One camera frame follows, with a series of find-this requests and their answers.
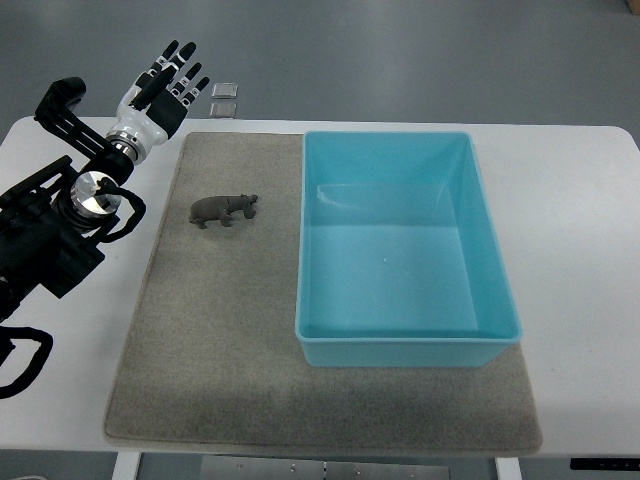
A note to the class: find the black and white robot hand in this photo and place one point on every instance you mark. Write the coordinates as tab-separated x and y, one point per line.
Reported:
157	103

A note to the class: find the brown toy hippo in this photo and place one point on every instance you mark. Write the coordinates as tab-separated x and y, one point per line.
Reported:
221	209

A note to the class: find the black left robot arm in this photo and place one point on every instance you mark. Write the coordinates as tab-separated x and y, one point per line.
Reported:
53	221

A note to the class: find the blue plastic box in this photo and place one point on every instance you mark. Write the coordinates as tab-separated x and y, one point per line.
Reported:
399	264

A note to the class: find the grey felt mat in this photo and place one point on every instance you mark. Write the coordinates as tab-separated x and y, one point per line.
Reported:
212	359

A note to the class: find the white left table leg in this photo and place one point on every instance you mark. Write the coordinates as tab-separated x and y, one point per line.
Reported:
126	466

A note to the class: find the white table leg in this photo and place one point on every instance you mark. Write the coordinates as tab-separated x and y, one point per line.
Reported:
126	466
508	469

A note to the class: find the metal table crossbar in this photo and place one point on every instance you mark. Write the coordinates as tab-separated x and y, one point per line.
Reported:
227	467

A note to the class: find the white right table leg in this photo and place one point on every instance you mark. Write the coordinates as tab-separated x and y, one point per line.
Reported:
508	469

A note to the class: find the black desk control panel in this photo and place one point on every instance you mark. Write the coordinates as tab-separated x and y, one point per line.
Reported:
624	464

